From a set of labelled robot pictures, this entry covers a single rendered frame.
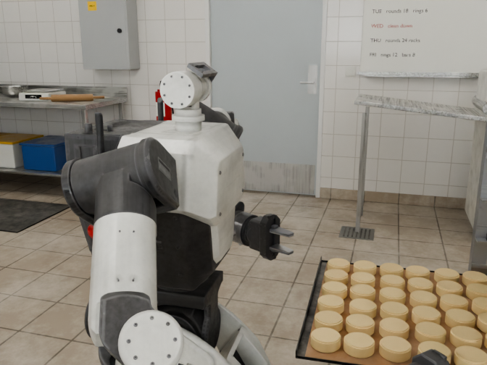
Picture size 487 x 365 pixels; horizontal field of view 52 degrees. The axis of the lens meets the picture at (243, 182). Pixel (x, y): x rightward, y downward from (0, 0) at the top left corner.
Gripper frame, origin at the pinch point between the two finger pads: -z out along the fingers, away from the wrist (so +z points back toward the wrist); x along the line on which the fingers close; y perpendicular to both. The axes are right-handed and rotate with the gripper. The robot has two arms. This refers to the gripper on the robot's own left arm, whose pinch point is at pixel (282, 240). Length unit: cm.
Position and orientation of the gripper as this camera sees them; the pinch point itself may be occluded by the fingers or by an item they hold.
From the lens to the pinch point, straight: 131.0
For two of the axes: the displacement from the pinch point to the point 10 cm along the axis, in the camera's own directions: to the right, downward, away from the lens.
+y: 7.0, -1.8, 6.9
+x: 0.0, -9.7, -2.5
